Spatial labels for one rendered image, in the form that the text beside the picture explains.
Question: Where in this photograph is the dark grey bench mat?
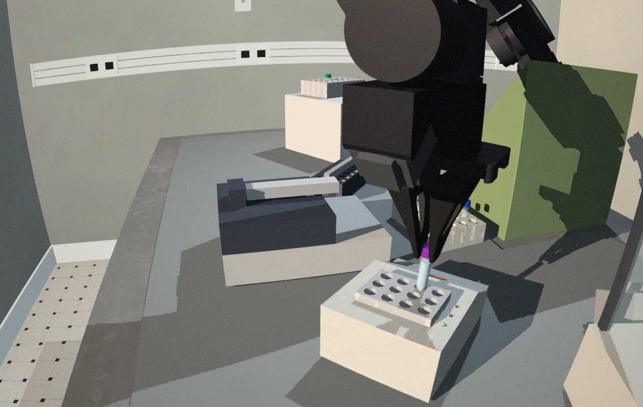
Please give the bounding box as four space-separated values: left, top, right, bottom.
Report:
130 131 625 407

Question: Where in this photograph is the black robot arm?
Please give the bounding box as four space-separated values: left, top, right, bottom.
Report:
337 0 562 192

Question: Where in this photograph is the violet-capped test tube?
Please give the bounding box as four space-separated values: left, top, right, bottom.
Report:
415 243 432 291

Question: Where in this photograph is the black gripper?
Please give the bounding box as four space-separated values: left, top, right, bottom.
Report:
388 141 511 263

